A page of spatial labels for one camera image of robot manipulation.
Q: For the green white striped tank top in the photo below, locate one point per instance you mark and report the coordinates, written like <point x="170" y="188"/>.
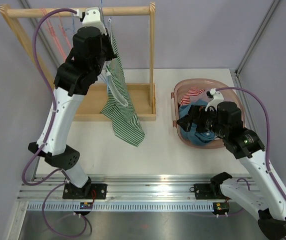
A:
<point x="119" y="107"/>

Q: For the left aluminium frame post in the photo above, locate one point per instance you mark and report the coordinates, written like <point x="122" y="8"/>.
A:
<point x="48" y="50"/>

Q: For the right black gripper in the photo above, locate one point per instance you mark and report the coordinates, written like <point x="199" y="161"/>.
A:
<point x="198" y="113"/>

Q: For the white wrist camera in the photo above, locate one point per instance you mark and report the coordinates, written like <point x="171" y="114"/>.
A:
<point x="92" y="17"/>
<point x="216" y="98"/>

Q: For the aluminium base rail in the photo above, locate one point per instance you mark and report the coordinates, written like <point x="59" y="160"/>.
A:
<point x="149" y="188"/>

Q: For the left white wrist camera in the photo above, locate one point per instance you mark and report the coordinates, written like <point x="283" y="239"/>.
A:
<point x="92" y="17"/>

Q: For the pink wire hanger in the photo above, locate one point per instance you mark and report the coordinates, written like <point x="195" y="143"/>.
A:
<point x="54" y="36"/>

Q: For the wooden clothes rack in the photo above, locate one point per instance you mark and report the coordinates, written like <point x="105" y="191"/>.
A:
<point x="142" y="94"/>

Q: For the white slotted cable duct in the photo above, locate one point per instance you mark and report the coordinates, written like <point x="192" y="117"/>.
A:
<point x="123" y="206"/>

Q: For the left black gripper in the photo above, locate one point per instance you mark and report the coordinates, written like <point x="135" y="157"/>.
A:
<point x="104" y="38"/>

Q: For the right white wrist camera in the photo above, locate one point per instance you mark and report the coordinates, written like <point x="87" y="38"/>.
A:
<point x="216" y="98"/>

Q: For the right aluminium frame post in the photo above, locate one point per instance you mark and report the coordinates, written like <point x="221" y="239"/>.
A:
<point x="258" y="34"/>

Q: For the pink plastic basin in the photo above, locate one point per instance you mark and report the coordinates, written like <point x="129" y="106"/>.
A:
<point x="202" y="83"/>

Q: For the blue tank top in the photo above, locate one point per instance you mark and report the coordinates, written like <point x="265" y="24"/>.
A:
<point x="195" y="138"/>

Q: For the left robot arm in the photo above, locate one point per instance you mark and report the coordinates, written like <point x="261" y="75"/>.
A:
<point x="91" y="49"/>

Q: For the red white striped tank top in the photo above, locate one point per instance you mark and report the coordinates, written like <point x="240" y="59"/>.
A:
<point x="191" y="96"/>

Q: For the aluminium frame post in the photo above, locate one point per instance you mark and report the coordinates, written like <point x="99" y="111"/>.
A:
<point x="48" y="50"/>
<point x="258" y="34"/>

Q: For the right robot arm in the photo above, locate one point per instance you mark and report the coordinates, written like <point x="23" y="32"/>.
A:
<point x="225" y="121"/>

